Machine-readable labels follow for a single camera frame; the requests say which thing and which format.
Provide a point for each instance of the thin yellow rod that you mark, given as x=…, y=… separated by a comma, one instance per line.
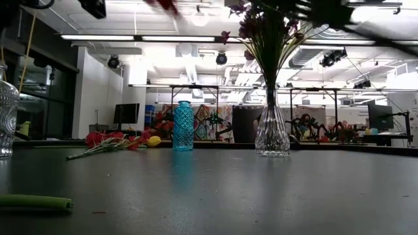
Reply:
x=27, y=52

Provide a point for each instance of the black background robot arm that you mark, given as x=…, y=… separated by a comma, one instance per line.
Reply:
x=225, y=125
x=307, y=122

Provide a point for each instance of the silver ventilation duct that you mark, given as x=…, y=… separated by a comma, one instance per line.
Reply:
x=303, y=55

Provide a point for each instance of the green stem piece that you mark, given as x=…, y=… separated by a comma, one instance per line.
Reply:
x=32, y=201

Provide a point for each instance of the colourful patterned cloth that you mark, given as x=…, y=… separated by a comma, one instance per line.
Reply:
x=204, y=120

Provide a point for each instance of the yellow artificial tulip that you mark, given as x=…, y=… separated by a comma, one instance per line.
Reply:
x=153, y=141

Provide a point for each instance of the black flat monitor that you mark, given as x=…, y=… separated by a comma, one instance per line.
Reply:
x=380, y=115
x=126, y=113

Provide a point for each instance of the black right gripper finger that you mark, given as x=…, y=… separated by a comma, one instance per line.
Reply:
x=303, y=9

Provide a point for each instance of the clear flared glass vase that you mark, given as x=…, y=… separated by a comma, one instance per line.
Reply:
x=272, y=137

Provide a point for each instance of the blue patterned glass vase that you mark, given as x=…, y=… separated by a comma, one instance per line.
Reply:
x=183, y=127

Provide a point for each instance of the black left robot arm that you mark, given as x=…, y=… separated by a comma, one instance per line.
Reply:
x=9, y=13

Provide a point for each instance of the red artificial flower bunch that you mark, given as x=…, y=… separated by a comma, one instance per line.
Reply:
x=94, y=138

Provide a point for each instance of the blue storage bin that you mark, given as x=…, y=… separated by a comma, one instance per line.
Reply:
x=150, y=114

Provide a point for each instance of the clear round glass bottle vase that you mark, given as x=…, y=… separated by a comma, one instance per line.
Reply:
x=8, y=114

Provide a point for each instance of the black ceiling spotlight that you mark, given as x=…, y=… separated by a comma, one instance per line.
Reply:
x=362, y=85
x=113, y=62
x=331, y=58
x=221, y=58

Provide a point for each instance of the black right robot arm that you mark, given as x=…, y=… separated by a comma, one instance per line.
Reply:
x=385, y=40

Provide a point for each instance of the black table frame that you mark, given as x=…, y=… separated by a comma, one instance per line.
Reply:
x=228, y=146

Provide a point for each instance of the round white pendant lamp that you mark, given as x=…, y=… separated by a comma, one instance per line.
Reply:
x=200, y=19

